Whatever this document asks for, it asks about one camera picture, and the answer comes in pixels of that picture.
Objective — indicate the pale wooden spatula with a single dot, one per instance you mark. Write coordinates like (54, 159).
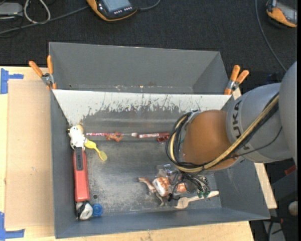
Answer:
(188, 201)

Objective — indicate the brown toy animal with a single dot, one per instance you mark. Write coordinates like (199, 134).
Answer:
(158, 186)

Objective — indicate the red clear cup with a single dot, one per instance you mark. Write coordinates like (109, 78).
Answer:
(163, 137)

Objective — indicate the grey metal bin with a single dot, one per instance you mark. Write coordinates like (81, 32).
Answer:
(130, 174)

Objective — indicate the red and white stick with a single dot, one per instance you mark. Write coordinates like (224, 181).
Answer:
(146, 135)
(95, 134)

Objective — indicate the orange-brown squiggly toy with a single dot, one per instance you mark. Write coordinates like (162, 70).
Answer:
(114, 136)

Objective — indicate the yellow plastic spoon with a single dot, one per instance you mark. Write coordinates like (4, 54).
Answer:
(98, 151)

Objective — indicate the blue bottle cap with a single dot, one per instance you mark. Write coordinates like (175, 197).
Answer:
(97, 210)

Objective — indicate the red flat block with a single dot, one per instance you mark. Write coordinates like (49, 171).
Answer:
(80, 182)

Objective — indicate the white and black ball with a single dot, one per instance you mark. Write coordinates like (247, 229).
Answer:
(84, 211)

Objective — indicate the white toy animal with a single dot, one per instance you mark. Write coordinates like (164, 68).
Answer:
(76, 135)

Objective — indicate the brown cardboard board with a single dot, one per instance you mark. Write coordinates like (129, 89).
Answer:
(27, 154)

